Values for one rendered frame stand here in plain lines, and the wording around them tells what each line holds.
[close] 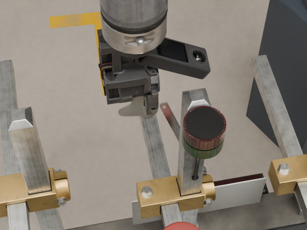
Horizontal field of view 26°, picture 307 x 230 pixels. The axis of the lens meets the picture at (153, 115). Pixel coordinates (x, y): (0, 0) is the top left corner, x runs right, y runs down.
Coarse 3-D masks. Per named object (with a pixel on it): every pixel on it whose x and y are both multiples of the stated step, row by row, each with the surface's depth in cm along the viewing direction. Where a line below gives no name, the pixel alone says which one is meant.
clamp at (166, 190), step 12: (156, 180) 118; (168, 180) 118; (204, 180) 118; (156, 192) 117; (168, 192) 117; (204, 192) 117; (144, 204) 115; (156, 204) 115; (168, 204) 116; (180, 204) 117; (192, 204) 118; (204, 204) 118; (144, 216) 118
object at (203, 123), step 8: (192, 112) 93; (200, 112) 93; (208, 112) 93; (216, 112) 93; (192, 120) 92; (200, 120) 92; (208, 120) 92; (216, 120) 92; (192, 128) 92; (200, 128) 92; (208, 128) 92; (216, 128) 92; (200, 136) 91; (208, 136) 91; (216, 136) 91; (192, 176) 111
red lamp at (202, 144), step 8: (184, 120) 93; (224, 120) 93; (184, 128) 92; (224, 128) 92; (184, 136) 93; (192, 136) 91; (192, 144) 92; (200, 144) 91; (208, 144) 91; (216, 144) 92
